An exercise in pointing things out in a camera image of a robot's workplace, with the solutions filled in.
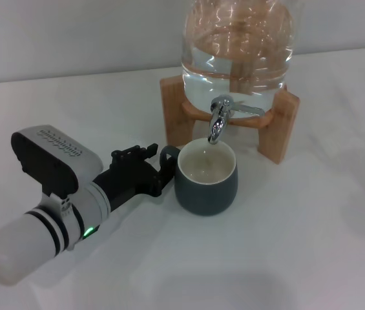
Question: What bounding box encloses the chrome dispenser faucet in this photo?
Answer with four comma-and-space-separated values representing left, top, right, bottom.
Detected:
207, 94, 266, 145

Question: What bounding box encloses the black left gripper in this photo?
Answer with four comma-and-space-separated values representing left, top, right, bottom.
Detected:
91, 142, 174, 213

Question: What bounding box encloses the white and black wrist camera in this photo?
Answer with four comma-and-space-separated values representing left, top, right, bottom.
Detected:
10, 124, 104, 198

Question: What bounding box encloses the clear glass water dispenser jar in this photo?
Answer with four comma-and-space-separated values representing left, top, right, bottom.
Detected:
181, 0, 300, 118

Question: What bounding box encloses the dark mug with white interior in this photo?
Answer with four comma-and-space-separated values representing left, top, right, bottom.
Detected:
159, 138, 240, 217

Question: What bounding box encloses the light wooden dispenser stand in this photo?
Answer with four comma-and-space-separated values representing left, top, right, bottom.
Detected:
159, 76, 300, 165

